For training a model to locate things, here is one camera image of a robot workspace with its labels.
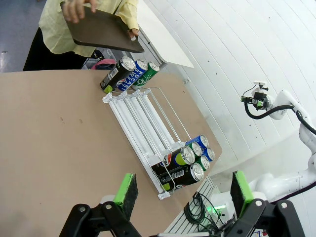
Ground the pink bag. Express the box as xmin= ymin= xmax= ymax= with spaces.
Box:
xmin=91 ymin=58 xmax=117 ymax=70

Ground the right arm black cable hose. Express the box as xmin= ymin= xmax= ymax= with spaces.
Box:
xmin=243 ymin=101 xmax=316 ymax=136

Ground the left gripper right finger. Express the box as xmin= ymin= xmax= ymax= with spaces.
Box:
xmin=222 ymin=170 xmax=306 ymax=237

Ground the person's right hand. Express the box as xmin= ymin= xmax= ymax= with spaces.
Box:
xmin=61 ymin=0 xmax=97 ymax=24

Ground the slotted aluminium mounting plate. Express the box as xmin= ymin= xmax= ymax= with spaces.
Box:
xmin=164 ymin=176 xmax=218 ymax=234

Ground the green Chilsung cider can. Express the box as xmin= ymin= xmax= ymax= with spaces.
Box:
xmin=195 ymin=155 xmax=210 ymax=171
xmin=187 ymin=142 xmax=202 ymax=158
xmin=132 ymin=61 xmax=160 ymax=90

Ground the white can dispenser rack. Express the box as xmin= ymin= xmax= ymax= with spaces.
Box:
xmin=102 ymin=86 xmax=198 ymax=200

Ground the person's left hand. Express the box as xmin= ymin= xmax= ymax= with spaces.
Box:
xmin=127 ymin=28 xmax=140 ymax=40

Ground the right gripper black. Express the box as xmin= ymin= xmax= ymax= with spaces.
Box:
xmin=241 ymin=91 xmax=270 ymax=111

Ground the black cable bundle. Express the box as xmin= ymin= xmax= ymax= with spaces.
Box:
xmin=184 ymin=192 xmax=223 ymax=234

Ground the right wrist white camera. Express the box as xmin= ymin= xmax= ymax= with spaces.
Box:
xmin=254 ymin=80 xmax=269 ymax=92

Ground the person's left forearm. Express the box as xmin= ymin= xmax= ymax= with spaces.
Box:
xmin=115 ymin=0 xmax=140 ymax=32

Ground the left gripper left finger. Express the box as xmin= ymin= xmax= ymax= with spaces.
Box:
xmin=58 ymin=172 xmax=141 ymax=237

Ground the white table with grey frame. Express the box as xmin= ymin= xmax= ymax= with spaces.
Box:
xmin=137 ymin=0 xmax=195 ymax=72

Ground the person in yellow shirt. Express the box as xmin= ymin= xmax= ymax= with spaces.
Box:
xmin=23 ymin=0 xmax=140 ymax=72

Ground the dark brown serving tray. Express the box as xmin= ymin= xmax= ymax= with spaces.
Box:
xmin=60 ymin=1 xmax=145 ymax=54

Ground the black Pepsi can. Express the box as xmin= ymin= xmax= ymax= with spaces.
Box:
xmin=158 ymin=145 xmax=196 ymax=171
xmin=151 ymin=161 xmax=205 ymax=193
xmin=100 ymin=56 xmax=136 ymax=93

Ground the white box with green light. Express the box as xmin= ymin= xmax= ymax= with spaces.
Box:
xmin=209 ymin=195 xmax=234 ymax=220

